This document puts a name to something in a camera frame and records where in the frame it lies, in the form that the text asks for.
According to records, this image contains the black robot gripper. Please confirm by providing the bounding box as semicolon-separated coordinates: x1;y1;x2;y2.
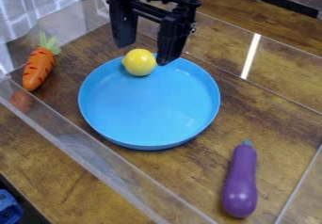
107;0;202;66

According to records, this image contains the orange toy carrot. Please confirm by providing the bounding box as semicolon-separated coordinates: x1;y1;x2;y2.
23;32;60;91

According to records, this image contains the yellow toy lemon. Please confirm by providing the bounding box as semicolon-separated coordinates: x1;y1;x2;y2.
122;49;158;76

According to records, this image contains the white patterned curtain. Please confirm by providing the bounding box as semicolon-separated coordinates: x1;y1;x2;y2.
0;0;111;44

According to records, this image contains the blue round plate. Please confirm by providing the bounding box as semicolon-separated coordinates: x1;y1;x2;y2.
78;58;222;151

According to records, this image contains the purple toy eggplant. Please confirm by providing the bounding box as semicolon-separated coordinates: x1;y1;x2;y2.
222;140;258;218

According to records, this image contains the blue plastic object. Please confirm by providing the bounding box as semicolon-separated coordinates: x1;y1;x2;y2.
0;189;24;224

